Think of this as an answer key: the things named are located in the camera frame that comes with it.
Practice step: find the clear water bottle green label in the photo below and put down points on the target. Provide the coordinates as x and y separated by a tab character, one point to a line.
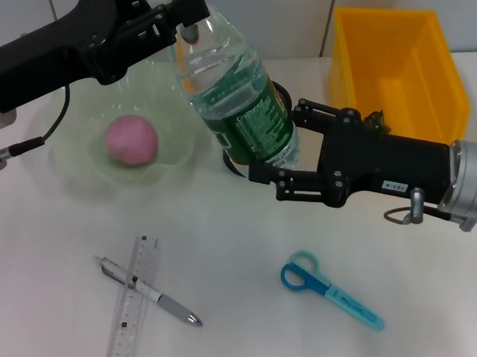
228	74

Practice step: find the blue scissors with sheath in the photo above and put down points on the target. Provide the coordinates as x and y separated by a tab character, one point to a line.
348	304

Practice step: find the pink peach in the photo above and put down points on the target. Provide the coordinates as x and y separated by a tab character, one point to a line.
131	140

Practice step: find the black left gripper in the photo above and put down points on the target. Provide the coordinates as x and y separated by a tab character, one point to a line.
48	58

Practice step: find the clear plastic ruler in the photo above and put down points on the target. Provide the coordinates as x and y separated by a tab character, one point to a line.
128	332

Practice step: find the green plastic wrapper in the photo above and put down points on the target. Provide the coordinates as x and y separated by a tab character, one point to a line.
375	121

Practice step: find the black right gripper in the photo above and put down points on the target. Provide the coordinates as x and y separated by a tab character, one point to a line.
383	166

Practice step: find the black mesh pen cup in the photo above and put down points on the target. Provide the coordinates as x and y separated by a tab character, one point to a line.
282	99

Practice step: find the yellow plastic bin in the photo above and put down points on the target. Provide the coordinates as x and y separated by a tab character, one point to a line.
408	67

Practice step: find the silver left gripper connector stud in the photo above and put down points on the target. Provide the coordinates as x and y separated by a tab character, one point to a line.
24	34

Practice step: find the pale green glass fruit plate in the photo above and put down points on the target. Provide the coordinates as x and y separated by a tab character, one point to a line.
78	110

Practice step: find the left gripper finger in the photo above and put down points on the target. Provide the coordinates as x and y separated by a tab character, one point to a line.
189	8

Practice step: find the grey silver ballpoint pen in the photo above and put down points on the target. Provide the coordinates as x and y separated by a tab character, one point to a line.
175	308

